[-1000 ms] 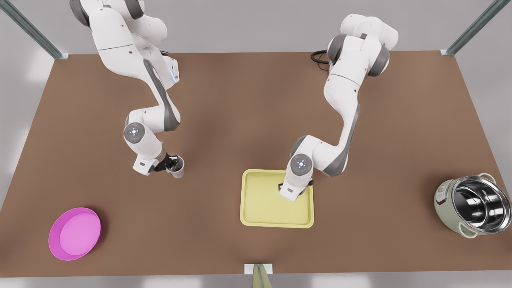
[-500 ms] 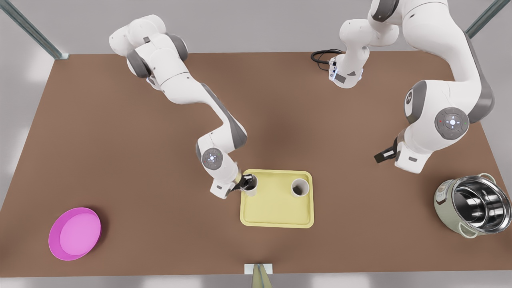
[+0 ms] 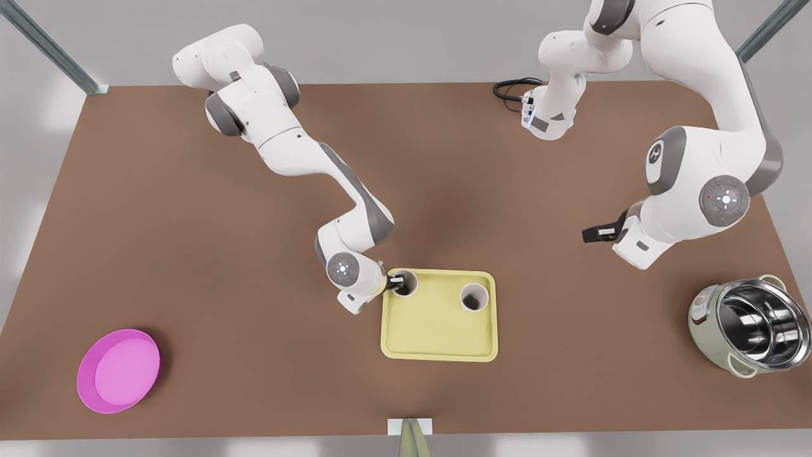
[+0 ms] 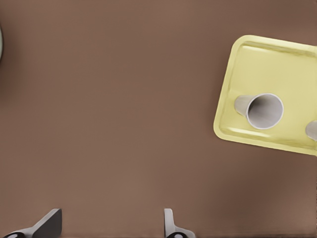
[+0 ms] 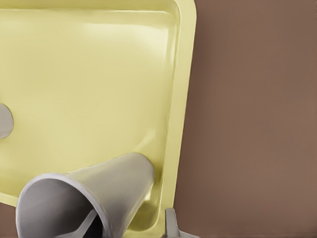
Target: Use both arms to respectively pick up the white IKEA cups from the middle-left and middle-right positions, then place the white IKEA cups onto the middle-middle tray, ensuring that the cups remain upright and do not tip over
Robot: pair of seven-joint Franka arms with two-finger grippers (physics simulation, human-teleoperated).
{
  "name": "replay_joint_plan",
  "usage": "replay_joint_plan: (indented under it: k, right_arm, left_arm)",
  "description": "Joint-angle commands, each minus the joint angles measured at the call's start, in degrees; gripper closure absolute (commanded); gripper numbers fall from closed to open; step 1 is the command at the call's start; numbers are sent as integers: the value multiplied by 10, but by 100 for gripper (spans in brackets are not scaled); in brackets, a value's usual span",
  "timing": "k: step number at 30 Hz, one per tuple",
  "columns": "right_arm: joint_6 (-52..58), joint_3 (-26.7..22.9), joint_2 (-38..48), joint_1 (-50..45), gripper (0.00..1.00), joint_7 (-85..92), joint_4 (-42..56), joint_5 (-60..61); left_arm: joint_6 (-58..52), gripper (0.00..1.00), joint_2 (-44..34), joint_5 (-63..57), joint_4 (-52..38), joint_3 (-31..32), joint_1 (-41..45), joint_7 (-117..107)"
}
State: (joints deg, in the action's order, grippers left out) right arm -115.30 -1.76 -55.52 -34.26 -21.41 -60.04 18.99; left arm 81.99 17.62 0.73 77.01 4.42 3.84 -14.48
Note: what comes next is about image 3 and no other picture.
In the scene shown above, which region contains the white IKEA cup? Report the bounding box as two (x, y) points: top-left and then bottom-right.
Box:
(390, 269), (419, 298)
(459, 283), (490, 314)

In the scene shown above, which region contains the yellow rectangular tray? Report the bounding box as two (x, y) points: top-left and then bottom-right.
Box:
(380, 268), (499, 363)

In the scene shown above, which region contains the pale green steel pot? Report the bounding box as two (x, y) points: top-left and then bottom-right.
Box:
(688, 274), (812, 379)

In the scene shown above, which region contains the pink round plate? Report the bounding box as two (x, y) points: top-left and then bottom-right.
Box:
(77, 328), (162, 414)

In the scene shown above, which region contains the silver frame post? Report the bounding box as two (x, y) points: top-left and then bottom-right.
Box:
(736, 0), (810, 63)
(388, 418), (434, 457)
(0, 0), (110, 95)

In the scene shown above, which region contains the black cable loop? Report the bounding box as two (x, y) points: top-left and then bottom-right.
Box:
(493, 77), (546, 113)

